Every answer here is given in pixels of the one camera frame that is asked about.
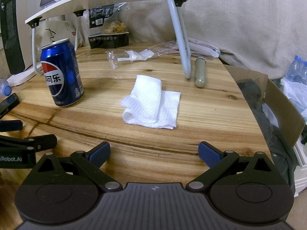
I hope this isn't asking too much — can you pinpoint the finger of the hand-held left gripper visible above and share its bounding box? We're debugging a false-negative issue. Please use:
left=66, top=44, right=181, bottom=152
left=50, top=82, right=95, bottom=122
left=0, top=119, right=24, bottom=133
left=0, top=134, right=58, bottom=153

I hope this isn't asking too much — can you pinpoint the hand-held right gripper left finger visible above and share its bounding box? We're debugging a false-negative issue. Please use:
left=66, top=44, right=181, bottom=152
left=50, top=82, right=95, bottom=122
left=31, top=141, right=122, bottom=192

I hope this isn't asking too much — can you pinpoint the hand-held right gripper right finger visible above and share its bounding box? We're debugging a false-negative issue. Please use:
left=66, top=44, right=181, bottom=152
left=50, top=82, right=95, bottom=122
left=185, top=141, right=279, bottom=192

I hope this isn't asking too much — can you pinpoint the blue soda can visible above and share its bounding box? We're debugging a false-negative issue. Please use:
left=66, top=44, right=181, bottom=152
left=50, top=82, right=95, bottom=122
left=40, top=38, right=85, bottom=108

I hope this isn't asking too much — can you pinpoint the white paper towel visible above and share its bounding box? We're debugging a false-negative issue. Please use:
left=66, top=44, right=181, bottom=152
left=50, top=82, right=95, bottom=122
left=119, top=74, right=181, bottom=129

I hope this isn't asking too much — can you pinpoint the black phone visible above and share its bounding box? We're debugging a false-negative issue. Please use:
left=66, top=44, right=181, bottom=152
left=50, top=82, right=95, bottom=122
left=0, top=93, right=20, bottom=119

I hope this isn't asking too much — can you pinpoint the blue cap water bottle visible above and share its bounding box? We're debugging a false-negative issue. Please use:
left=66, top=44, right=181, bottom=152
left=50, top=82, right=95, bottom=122
left=0, top=78, right=13, bottom=99

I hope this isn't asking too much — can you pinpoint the grey cloth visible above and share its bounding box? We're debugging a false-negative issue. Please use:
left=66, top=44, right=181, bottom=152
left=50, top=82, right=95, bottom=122
left=236, top=79, right=296, bottom=197

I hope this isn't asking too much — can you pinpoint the glass tube with powder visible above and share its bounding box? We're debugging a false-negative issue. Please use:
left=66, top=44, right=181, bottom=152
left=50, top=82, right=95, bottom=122
left=194, top=57, right=207, bottom=89

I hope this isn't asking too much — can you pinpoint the cardboard box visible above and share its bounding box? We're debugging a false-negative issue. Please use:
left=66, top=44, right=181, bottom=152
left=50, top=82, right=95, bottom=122
left=224, top=64, right=306, bottom=149

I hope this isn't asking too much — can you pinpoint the white cabinet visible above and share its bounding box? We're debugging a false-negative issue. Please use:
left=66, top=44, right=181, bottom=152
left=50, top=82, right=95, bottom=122
left=291, top=136, right=307, bottom=198

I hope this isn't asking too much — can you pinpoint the white plastic bag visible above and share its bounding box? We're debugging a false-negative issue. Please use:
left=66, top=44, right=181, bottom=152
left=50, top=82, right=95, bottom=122
left=280, top=76, right=307, bottom=119

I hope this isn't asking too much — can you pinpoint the white paper bag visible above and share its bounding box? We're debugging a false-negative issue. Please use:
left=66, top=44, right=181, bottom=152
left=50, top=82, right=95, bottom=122
left=35, top=19, right=85, bottom=51

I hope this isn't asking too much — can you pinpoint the white plastic package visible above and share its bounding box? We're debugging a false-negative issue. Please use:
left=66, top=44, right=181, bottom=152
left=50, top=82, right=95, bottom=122
left=187, top=37, right=220, bottom=58

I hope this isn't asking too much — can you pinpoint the crumpled clear plastic wrapper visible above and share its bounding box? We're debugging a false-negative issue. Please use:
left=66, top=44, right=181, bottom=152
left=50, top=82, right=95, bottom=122
left=147, top=40, right=180, bottom=58

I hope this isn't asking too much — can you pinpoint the clear water bottle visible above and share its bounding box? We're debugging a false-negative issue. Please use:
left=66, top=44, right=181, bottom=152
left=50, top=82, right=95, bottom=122
left=286, top=55, right=307, bottom=85

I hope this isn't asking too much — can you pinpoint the black label snack bag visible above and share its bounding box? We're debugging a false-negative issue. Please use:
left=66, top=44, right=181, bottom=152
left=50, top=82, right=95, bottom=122
left=87, top=1, right=130, bottom=50

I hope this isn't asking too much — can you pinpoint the beige curtain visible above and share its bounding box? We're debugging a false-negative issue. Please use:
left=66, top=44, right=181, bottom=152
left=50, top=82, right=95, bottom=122
left=14, top=0, right=307, bottom=81

